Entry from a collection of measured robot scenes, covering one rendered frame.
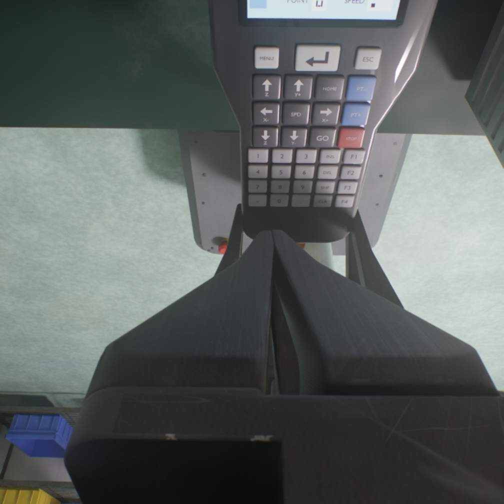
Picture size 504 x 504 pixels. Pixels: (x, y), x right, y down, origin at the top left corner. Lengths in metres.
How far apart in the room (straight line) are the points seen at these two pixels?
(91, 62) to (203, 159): 0.69
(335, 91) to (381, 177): 0.91
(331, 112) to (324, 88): 0.01
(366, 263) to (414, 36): 0.12
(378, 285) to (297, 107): 0.10
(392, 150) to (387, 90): 0.86
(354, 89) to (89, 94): 0.25
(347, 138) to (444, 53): 0.18
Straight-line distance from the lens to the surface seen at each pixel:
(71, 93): 0.41
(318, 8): 0.19
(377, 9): 0.20
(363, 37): 0.20
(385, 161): 1.09
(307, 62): 0.20
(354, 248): 0.27
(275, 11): 0.19
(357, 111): 0.22
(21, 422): 3.15
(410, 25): 0.20
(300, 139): 0.22
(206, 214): 1.17
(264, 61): 0.20
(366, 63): 0.21
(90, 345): 2.47
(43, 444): 3.48
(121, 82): 0.39
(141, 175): 1.46
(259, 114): 0.21
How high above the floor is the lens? 1.08
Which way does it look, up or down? 40 degrees down
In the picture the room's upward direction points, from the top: 179 degrees counter-clockwise
